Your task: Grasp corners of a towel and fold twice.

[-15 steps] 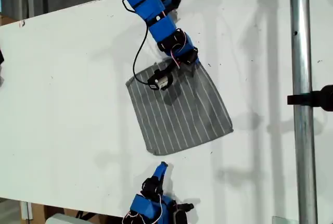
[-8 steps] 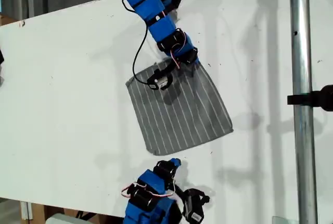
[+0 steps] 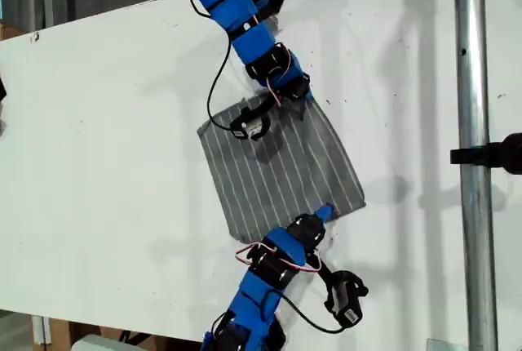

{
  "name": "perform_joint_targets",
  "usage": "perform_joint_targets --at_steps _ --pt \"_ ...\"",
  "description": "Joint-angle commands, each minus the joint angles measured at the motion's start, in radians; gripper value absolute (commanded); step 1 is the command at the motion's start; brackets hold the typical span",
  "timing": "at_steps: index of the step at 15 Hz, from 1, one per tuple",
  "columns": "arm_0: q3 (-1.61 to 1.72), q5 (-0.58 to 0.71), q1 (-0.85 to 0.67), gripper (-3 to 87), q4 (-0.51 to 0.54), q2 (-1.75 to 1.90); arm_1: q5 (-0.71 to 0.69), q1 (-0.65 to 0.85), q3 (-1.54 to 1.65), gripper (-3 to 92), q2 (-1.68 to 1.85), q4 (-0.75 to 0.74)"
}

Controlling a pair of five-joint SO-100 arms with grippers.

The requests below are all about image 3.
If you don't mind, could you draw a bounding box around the grey white-striped towel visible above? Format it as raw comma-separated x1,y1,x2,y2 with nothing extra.
197,96,367,245

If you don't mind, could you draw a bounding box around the black clamp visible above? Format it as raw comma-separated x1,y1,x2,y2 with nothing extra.
449,132,522,175

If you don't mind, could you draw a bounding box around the light grey box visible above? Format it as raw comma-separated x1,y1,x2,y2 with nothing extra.
71,333,138,351

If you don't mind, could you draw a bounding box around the brown cardboard box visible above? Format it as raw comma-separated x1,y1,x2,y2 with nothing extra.
0,20,33,42

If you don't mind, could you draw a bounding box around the red white servo wire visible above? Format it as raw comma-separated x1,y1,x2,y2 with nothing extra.
235,242,324,275
263,60,295,108

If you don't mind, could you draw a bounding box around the black camera stalk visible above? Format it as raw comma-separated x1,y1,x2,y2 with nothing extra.
305,251,340,287
243,92,279,118

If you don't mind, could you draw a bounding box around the black camera box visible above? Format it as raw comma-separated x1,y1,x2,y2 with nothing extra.
229,108,272,142
325,271,370,327

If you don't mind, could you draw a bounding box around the black camera cable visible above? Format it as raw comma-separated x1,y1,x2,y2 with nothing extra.
263,288,348,334
190,0,246,132

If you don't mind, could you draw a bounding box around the steel post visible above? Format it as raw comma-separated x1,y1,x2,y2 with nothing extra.
452,0,499,351

